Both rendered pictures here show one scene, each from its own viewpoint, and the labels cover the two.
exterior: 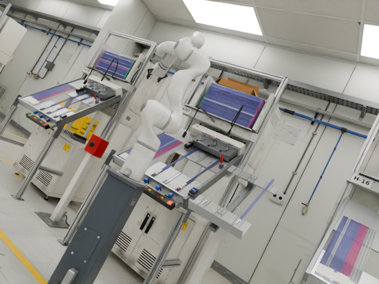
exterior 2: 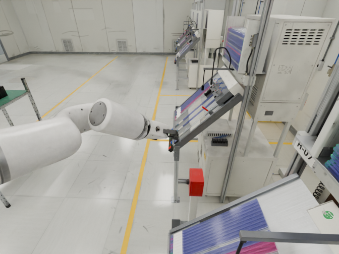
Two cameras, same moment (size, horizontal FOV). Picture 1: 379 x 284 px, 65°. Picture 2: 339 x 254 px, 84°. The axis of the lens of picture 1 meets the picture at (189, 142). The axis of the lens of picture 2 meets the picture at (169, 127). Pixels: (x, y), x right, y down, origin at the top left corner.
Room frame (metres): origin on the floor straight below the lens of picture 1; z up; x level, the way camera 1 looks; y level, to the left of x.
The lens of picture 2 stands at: (1.94, -0.06, 1.78)
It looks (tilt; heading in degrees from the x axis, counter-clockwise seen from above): 32 degrees down; 61
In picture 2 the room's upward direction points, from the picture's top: straight up
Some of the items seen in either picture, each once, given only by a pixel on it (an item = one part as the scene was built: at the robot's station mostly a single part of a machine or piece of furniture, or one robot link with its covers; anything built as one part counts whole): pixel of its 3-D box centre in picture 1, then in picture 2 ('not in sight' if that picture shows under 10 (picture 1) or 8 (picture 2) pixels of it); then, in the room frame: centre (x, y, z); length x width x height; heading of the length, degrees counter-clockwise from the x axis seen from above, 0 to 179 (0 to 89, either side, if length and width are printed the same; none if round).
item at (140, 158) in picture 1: (137, 163); not in sight; (1.58, 0.19, 0.79); 0.19 x 0.19 x 0.18
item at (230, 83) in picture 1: (245, 89); not in sight; (2.76, -0.23, 1.82); 0.68 x 0.30 x 0.20; 59
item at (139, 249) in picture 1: (163, 235); not in sight; (2.58, -0.18, 0.31); 0.70 x 0.65 x 0.62; 59
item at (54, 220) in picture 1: (77, 178); (192, 207); (2.56, 0.68, 0.39); 0.24 x 0.24 x 0.78; 59
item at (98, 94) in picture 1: (70, 132); (217, 132); (3.17, 1.14, 0.66); 1.01 x 0.73 x 1.31; 149
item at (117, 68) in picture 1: (97, 115); (242, 107); (3.36, 1.05, 0.95); 1.35 x 0.82 x 1.90; 149
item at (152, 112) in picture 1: (151, 124); not in sight; (1.57, 0.22, 1.00); 0.19 x 0.12 x 0.24; 115
